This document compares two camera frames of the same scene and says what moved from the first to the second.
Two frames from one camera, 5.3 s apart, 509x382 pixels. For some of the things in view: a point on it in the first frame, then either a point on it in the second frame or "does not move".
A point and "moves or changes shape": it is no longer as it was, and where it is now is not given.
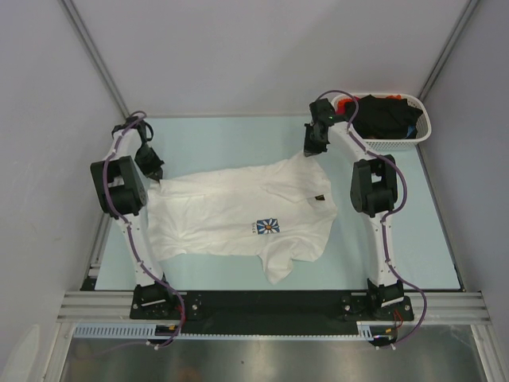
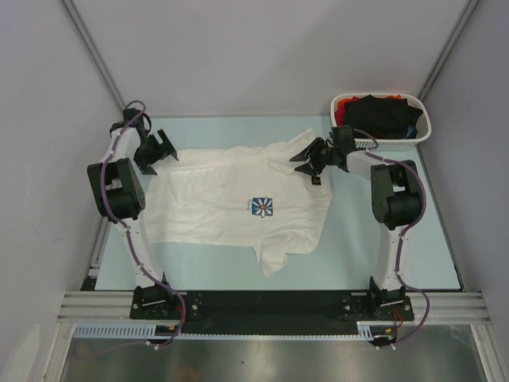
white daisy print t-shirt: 282,211 moves or changes shape
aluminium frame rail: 443,306 does not move
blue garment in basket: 409,130 does not move
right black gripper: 311,149 to 312,152
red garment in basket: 340,105 does not move
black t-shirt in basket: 382,118 does not move
